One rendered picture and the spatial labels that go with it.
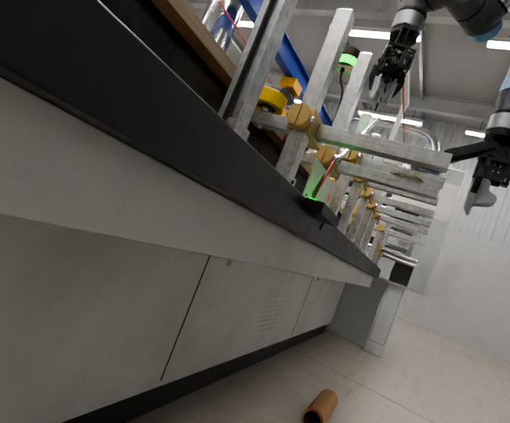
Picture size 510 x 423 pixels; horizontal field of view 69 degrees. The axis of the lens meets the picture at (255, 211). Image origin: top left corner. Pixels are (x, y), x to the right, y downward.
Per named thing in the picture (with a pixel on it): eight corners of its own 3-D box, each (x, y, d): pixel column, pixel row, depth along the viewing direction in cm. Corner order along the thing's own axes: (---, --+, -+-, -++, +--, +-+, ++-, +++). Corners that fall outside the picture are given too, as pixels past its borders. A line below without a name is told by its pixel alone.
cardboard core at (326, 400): (340, 394, 158) (326, 415, 131) (333, 412, 158) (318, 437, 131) (322, 385, 162) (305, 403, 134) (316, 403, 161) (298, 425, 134)
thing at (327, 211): (335, 236, 101) (341, 220, 101) (317, 221, 81) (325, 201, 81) (319, 230, 103) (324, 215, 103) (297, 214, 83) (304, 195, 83)
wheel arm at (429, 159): (444, 177, 72) (451, 157, 72) (446, 172, 69) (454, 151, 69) (253, 129, 90) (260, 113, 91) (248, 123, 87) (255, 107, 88)
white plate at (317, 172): (325, 218, 109) (337, 187, 110) (303, 197, 86) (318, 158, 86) (323, 217, 109) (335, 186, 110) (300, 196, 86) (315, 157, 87)
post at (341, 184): (325, 248, 124) (374, 117, 127) (322, 247, 121) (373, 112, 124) (314, 244, 126) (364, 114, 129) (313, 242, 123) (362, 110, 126)
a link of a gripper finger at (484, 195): (491, 218, 86) (504, 181, 86) (463, 211, 88) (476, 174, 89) (488, 221, 88) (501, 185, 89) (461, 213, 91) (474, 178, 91)
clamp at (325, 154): (338, 180, 109) (344, 164, 109) (330, 165, 97) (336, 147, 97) (320, 174, 111) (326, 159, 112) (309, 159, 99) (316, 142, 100)
